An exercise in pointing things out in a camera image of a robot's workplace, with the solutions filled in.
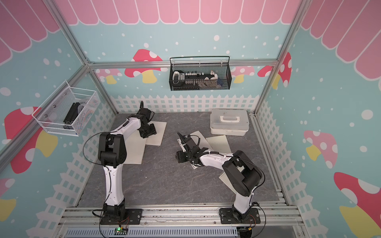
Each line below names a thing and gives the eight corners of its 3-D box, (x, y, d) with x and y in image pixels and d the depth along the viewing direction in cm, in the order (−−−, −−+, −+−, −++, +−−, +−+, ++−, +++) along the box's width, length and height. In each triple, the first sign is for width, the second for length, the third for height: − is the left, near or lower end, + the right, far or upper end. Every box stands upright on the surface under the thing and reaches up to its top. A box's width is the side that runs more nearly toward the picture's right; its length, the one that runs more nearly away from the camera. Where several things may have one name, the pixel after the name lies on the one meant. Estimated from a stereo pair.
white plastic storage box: (211, 137, 108) (212, 125, 98) (209, 121, 118) (211, 109, 107) (246, 137, 108) (252, 125, 97) (242, 121, 118) (247, 109, 107)
